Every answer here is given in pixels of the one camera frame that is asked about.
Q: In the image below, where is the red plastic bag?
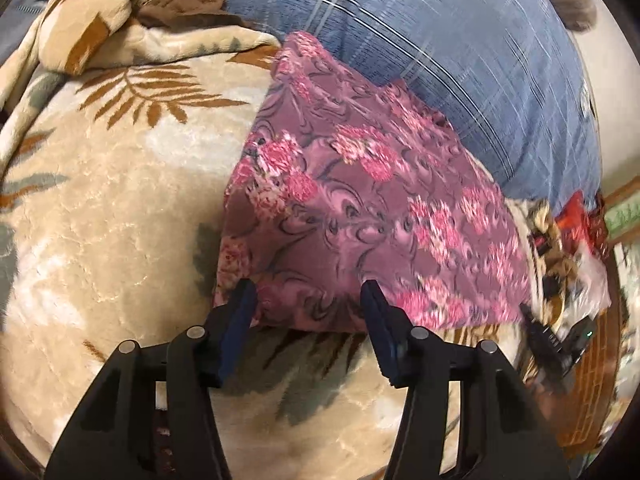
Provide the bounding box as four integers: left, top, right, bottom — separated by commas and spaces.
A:
554, 191, 610, 257

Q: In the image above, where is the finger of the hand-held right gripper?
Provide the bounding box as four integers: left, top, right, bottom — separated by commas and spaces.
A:
519, 302, 568, 378

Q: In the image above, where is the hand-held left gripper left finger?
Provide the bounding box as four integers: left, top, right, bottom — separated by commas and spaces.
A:
44, 277, 260, 480

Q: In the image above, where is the clear plastic bag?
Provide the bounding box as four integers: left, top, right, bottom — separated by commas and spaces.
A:
570, 250, 614, 322

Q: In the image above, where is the beige leaf print blanket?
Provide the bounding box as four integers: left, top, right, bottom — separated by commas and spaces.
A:
0, 0, 538, 480

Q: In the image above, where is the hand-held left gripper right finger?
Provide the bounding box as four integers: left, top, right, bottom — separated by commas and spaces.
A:
360, 280, 571, 480

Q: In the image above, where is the blue plaid pillow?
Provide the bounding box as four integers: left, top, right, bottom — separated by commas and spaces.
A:
55, 0, 603, 213

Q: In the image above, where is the purple floral shirt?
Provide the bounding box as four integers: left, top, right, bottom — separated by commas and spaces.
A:
212, 30, 533, 333

